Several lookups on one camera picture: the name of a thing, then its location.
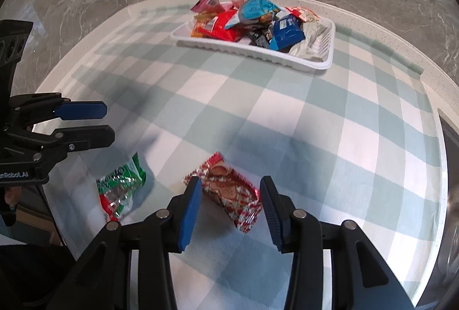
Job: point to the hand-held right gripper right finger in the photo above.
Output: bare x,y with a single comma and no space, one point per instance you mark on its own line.
272,213

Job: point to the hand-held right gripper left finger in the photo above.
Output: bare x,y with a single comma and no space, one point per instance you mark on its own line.
190,209

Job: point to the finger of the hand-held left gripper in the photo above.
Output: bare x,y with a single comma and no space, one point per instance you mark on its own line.
82,110
89,138

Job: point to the red and white snack packet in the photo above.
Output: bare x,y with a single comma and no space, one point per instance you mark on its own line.
229,188

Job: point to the white plastic tray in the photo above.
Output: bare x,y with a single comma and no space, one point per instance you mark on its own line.
251,52

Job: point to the pile of mixed snacks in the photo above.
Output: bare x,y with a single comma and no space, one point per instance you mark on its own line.
283,30

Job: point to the person's left hand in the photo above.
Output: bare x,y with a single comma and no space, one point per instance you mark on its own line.
11,198

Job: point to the green snack packet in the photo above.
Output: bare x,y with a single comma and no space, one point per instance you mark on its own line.
120,184

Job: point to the green checked tablecloth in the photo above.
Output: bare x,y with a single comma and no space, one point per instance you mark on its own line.
287,116

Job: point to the dark glossy object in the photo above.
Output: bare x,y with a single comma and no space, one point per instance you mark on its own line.
451,209

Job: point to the light blue snack packet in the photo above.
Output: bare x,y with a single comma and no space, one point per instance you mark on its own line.
256,9

